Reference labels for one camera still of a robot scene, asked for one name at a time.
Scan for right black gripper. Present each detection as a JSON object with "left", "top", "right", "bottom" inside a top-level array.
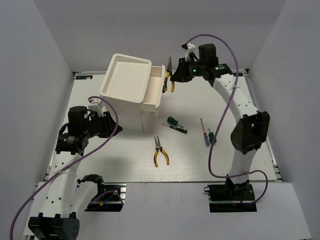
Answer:
[{"left": 169, "top": 56, "right": 206, "bottom": 83}]

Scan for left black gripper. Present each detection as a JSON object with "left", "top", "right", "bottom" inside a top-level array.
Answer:
[{"left": 83, "top": 111, "right": 124, "bottom": 139}]

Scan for yellow combination pliers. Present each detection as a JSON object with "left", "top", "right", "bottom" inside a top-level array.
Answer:
[{"left": 165, "top": 56, "right": 173, "bottom": 90}]

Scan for stubby green screwdriver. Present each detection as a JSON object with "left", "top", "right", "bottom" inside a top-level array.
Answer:
[{"left": 167, "top": 116, "right": 178, "bottom": 126}]

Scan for yellow long-nose pliers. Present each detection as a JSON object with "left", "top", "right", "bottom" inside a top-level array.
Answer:
[{"left": 153, "top": 136, "right": 170, "bottom": 168}]

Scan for green handled screwdriver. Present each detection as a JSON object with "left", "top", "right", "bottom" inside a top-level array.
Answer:
[{"left": 208, "top": 128, "right": 217, "bottom": 145}]

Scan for blue red screwdriver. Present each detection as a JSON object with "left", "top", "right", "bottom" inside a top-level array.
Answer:
[{"left": 200, "top": 119, "right": 210, "bottom": 147}]

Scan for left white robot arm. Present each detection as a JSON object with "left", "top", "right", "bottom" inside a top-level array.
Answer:
[{"left": 28, "top": 106, "right": 122, "bottom": 240}]

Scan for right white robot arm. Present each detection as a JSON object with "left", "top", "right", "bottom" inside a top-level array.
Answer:
[{"left": 170, "top": 43, "right": 270, "bottom": 200}]

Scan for white drawer cabinet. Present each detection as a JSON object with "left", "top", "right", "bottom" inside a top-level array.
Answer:
[{"left": 99, "top": 53, "right": 157, "bottom": 131}]

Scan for thin black green screwdriver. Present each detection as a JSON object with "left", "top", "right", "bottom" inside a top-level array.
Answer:
[{"left": 162, "top": 123, "right": 188, "bottom": 134}]

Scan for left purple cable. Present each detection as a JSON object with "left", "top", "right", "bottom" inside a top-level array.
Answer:
[{"left": 8, "top": 96, "right": 120, "bottom": 240}]

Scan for purple cable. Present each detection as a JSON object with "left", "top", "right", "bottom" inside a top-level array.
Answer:
[
  {"left": 184, "top": 34, "right": 270, "bottom": 206},
  {"left": 8, "top": 96, "right": 120, "bottom": 240}
]

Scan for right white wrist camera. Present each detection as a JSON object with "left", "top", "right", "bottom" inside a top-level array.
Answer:
[{"left": 181, "top": 42, "right": 196, "bottom": 61}]

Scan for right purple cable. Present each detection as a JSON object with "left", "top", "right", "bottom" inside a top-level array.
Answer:
[{"left": 184, "top": 34, "right": 270, "bottom": 206}]

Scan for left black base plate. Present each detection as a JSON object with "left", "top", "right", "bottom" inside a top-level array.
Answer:
[{"left": 85, "top": 182, "right": 127, "bottom": 213}]

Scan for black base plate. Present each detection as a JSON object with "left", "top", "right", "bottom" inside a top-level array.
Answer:
[
  {"left": 203, "top": 184, "right": 257, "bottom": 213},
  {"left": 85, "top": 182, "right": 127, "bottom": 213}
]

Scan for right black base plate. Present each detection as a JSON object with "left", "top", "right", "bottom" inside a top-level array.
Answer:
[{"left": 203, "top": 184, "right": 257, "bottom": 213}]

